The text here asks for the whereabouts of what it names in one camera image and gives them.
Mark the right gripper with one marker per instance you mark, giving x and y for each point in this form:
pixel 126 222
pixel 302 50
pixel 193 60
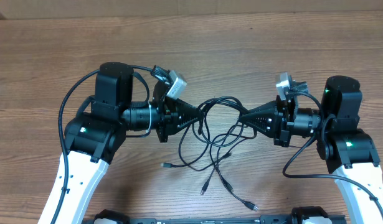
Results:
pixel 274 119

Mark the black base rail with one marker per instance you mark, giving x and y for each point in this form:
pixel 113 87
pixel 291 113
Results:
pixel 298 215

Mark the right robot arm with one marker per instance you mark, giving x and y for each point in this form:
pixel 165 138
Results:
pixel 350 154

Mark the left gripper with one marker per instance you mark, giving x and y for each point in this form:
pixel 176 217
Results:
pixel 170 118

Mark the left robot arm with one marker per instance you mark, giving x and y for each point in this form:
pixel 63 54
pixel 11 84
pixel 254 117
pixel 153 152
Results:
pixel 129 102

